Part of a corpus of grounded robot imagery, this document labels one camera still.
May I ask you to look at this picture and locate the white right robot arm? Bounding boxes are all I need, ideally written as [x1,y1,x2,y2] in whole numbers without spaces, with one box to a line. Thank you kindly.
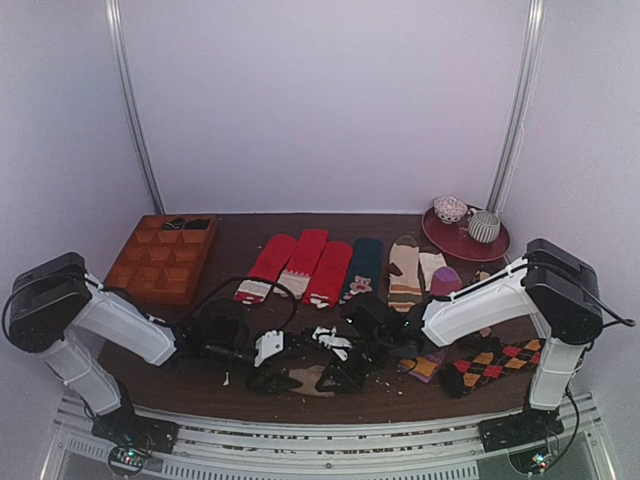
[340,238,604,442]

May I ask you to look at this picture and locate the dark green monkey sock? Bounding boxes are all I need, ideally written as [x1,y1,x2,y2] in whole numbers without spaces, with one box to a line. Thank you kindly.
[339,237,384,304]

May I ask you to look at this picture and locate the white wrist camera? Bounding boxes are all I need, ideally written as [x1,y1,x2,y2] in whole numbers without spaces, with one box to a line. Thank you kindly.
[254,330,285,368]
[311,326,353,362]

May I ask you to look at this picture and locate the brown argyle sock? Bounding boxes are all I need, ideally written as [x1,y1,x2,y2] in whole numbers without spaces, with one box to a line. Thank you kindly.
[473,270,491,282]

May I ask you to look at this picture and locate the red sock spotted cuff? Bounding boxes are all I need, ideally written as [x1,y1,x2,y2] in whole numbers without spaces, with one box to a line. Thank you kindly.
[302,241,353,309]

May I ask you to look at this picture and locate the beige brown striped sock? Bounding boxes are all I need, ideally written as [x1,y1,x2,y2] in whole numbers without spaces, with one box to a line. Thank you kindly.
[387,235,422,313]

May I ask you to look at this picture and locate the white patterned bowl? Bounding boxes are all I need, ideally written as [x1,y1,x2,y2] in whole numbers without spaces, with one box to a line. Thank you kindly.
[433,195,468,224]

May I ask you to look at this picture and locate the cream short sock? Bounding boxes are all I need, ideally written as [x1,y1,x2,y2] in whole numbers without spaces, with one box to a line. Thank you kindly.
[419,250,447,292]

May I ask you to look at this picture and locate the red orange argyle sock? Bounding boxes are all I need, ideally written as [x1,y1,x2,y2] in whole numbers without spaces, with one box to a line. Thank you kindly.
[439,338,546,399]

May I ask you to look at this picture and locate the red round plate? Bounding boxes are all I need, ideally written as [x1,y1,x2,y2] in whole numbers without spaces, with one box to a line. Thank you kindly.
[422,207,511,262]

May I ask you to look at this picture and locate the tan ribbed sock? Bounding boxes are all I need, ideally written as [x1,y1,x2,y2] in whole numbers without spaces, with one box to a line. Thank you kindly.
[288,365,335,398]

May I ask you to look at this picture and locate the grey striped mug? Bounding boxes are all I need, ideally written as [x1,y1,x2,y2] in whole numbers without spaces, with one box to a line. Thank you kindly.
[468,209,501,244]

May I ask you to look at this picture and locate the right aluminium frame post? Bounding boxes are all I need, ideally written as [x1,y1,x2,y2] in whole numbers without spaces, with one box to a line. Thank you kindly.
[486,0,546,215]

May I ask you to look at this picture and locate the orange purple striped sock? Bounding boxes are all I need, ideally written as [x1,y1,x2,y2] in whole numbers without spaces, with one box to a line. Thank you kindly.
[397,350,447,384]

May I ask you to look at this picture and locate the wooden compartment tray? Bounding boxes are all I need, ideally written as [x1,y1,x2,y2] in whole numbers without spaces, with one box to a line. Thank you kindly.
[104,214,218,306]

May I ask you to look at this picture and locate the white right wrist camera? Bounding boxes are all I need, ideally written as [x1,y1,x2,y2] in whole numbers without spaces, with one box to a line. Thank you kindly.
[311,326,353,362]

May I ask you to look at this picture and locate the left aluminium frame post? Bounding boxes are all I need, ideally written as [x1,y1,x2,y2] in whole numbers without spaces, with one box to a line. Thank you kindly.
[104,0,166,215]

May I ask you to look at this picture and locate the magenta purple sock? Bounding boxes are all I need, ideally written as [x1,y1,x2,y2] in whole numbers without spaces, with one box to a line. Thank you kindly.
[429,266,462,297]

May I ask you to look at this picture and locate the red sock white cuff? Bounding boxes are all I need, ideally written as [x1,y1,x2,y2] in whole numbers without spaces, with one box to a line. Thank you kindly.
[234,234,297,305]

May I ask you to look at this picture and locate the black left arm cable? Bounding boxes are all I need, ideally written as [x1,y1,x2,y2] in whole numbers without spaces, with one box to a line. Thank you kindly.
[184,275,297,336]

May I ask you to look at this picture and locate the striped rolled sock in tray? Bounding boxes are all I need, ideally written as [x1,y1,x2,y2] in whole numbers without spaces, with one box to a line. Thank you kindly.
[162,217,185,231]

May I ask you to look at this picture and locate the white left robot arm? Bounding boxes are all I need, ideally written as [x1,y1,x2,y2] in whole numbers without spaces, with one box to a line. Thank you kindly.
[1,252,286,444]

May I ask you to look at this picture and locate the aluminium frame post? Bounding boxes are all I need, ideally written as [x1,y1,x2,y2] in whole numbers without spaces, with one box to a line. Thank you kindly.
[486,0,546,215]
[104,0,166,215]

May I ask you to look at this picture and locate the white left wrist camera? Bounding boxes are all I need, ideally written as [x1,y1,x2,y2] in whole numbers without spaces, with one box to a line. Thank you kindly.
[254,330,285,368]

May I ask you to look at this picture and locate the red sock beige cuff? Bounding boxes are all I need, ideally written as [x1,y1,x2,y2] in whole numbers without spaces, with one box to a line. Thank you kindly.
[277,229,329,300]

